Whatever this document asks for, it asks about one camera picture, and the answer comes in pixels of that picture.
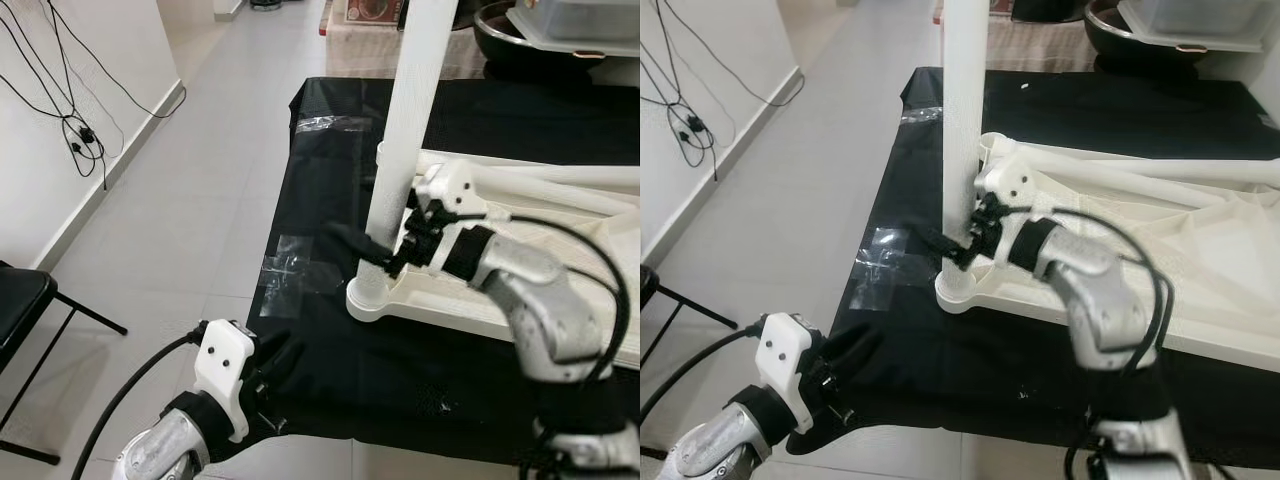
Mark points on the orange lidded storage box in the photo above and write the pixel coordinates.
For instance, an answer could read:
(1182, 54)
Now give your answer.
(372, 10)

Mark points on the grey tape patch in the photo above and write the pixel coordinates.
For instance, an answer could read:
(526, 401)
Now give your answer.
(1268, 121)

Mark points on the black tablecloth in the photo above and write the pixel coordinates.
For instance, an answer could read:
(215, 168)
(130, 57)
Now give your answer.
(920, 390)
(330, 390)

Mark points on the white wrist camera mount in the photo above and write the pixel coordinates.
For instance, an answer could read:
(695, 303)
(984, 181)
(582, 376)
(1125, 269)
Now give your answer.
(222, 365)
(782, 358)
(1010, 178)
(450, 188)

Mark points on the green lidded clear box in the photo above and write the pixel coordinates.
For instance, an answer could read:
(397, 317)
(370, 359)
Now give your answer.
(580, 25)
(1200, 22)

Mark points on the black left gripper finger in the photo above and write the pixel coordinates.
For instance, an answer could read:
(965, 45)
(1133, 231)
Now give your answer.
(860, 350)
(835, 338)
(285, 358)
(258, 345)

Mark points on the white plastic table leg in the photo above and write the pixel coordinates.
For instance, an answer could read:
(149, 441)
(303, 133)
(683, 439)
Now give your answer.
(560, 195)
(1130, 182)
(965, 120)
(410, 120)
(600, 177)
(1220, 170)

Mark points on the clear plastic bag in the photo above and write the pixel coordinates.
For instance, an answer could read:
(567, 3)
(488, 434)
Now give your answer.
(885, 268)
(295, 275)
(920, 113)
(335, 124)

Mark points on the white plastic table top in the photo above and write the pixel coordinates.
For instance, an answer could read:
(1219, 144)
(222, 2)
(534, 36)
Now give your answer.
(460, 310)
(1220, 300)

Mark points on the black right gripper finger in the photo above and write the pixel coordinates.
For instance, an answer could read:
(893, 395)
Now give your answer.
(362, 245)
(942, 247)

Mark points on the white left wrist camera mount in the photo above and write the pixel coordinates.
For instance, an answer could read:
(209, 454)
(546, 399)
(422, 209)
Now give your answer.
(782, 358)
(222, 365)

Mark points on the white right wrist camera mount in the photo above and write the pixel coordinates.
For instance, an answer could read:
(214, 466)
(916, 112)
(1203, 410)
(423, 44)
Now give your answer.
(1010, 178)
(450, 188)

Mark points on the beige patterned cloth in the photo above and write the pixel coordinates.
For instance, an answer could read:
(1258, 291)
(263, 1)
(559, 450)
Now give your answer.
(1040, 45)
(360, 52)

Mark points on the black folding chair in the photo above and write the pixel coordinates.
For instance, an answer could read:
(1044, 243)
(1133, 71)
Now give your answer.
(648, 290)
(20, 305)

